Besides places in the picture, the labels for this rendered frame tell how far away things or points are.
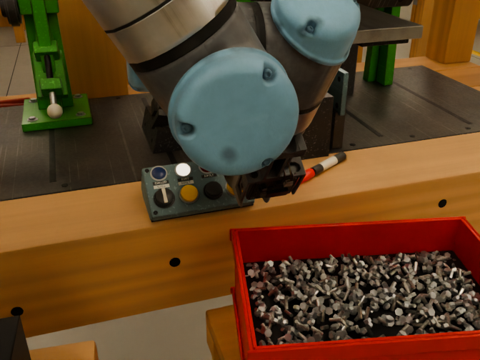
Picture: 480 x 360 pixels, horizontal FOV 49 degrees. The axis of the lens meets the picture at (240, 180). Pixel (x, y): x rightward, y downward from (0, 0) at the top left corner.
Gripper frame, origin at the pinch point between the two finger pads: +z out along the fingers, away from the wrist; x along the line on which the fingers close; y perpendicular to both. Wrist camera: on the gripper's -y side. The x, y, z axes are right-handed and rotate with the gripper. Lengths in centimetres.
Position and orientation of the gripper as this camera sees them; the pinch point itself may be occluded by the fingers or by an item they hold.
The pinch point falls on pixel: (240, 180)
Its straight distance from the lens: 74.3
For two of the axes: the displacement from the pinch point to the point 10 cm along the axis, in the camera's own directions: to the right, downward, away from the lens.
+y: 2.5, 8.7, -4.2
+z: -1.7, 4.6, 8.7
